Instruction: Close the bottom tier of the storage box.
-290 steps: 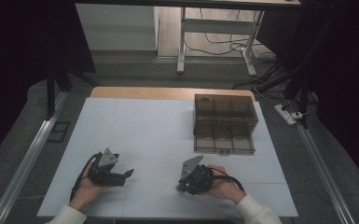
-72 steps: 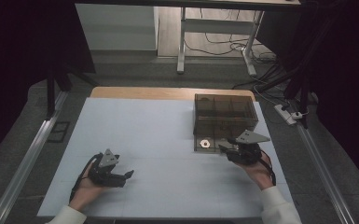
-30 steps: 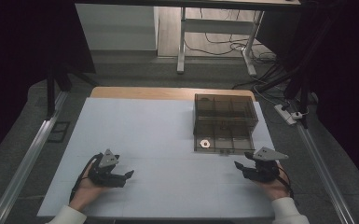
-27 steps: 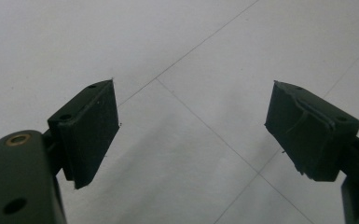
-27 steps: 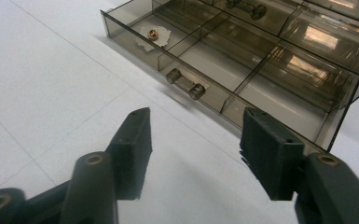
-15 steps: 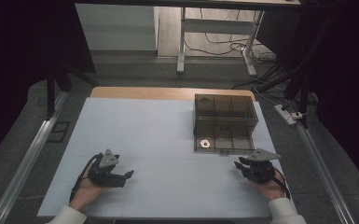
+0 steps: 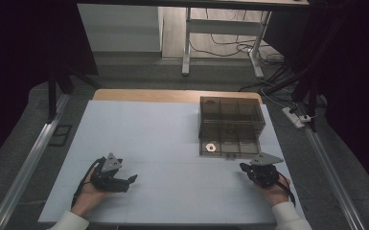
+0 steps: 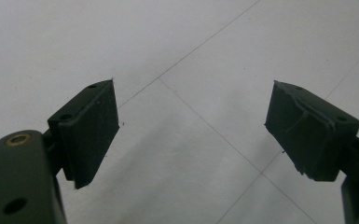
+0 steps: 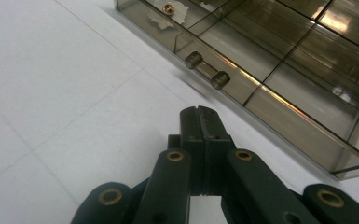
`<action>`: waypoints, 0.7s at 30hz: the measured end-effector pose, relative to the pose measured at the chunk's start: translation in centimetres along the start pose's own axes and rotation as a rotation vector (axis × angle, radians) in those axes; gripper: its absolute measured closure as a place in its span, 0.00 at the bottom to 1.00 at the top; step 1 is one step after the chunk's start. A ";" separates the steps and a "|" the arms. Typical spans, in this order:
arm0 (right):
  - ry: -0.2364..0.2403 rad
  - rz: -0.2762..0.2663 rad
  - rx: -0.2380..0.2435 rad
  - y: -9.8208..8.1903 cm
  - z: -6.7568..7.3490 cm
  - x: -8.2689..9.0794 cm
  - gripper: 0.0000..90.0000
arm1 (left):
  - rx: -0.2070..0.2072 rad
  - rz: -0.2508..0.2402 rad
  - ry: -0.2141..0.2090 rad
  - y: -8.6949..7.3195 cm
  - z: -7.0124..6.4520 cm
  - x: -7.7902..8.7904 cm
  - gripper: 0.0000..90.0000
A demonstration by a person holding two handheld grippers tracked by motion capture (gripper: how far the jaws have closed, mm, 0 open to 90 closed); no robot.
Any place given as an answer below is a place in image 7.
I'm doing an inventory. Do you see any white table mat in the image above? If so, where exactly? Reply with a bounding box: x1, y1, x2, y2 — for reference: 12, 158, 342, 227
37, 100, 306, 224

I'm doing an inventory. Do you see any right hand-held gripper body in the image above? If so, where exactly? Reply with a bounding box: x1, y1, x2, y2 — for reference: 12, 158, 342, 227
246, 151, 285, 189

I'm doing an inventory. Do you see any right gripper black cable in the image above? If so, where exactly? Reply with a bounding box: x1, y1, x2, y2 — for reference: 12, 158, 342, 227
276, 172, 297, 207

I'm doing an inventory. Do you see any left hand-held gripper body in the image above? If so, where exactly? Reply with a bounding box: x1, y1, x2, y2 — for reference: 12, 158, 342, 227
90, 151, 131, 194

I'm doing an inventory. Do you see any white power strip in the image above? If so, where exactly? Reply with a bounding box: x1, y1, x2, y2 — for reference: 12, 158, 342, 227
281, 106, 312, 129

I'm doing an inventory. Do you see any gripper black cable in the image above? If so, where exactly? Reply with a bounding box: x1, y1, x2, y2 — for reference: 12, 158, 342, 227
276, 172, 297, 207
71, 157, 105, 209

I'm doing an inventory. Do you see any black metal stand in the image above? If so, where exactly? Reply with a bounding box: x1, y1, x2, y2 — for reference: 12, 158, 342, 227
46, 61, 104, 124
262, 57, 321, 133

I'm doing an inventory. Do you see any person's left hand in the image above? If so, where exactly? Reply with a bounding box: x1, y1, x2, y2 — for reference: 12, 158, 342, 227
70, 172, 111, 218

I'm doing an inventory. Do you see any black floor frame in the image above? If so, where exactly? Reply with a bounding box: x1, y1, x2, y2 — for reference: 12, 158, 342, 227
48, 124, 74, 148

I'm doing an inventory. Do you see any brown transparent drawer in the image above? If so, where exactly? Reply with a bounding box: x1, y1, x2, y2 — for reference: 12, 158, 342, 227
198, 123, 263, 160

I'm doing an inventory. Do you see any white metal desk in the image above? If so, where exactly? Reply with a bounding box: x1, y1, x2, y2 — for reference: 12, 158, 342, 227
76, 0, 311, 81

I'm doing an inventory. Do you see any aluminium rail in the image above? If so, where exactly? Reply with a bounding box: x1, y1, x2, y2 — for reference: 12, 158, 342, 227
0, 92, 71, 230
305, 127, 367, 230

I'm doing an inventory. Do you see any person's right hand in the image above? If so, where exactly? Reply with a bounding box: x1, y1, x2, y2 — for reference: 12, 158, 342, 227
255, 173, 292, 208

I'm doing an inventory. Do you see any white cabinet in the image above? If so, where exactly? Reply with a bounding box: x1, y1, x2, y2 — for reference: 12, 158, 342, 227
77, 3, 164, 53

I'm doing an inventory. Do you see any brown transparent drawer box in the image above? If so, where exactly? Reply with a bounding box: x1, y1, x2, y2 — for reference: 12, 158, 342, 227
198, 96, 266, 139

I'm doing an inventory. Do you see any dark curtain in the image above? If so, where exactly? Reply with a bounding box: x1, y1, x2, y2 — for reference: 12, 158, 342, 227
263, 0, 369, 196
0, 0, 100, 173

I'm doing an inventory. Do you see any black floor cable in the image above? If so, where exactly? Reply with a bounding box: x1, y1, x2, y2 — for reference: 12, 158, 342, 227
189, 8, 286, 66

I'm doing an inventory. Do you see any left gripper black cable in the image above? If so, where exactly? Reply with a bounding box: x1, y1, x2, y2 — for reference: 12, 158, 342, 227
71, 157, 105, 209

